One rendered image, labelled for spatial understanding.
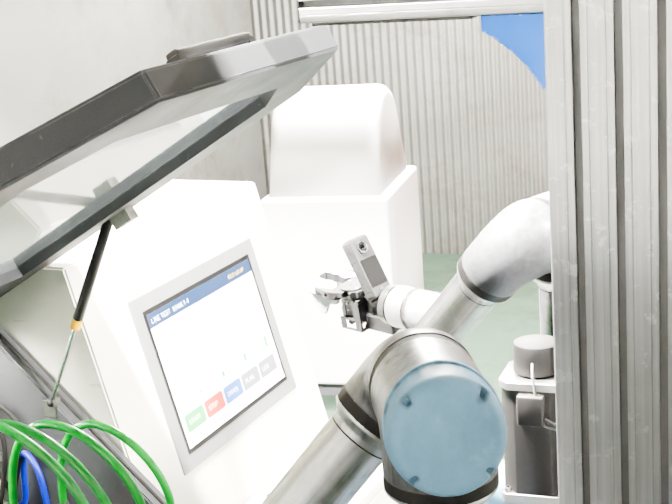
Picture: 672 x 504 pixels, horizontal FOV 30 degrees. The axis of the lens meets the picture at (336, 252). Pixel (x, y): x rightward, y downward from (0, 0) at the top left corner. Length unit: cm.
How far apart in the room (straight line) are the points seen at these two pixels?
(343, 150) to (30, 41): 151
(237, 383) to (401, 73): 532
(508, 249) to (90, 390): 85
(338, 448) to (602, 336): 33
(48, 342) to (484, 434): 125
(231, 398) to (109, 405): 37
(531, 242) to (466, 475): 67
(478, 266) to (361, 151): 362
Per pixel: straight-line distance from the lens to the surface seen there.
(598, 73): 139
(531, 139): 765
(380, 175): 544
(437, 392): 118
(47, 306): 228
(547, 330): 196
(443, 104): 773
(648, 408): 148
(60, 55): 609
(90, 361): 227
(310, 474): 138
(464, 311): 189
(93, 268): 215
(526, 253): 182
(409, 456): 120
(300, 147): 550
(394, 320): 218
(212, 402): 252
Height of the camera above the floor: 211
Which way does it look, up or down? 15 degrees down
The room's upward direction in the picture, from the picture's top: 4 degrees counter-clockwise
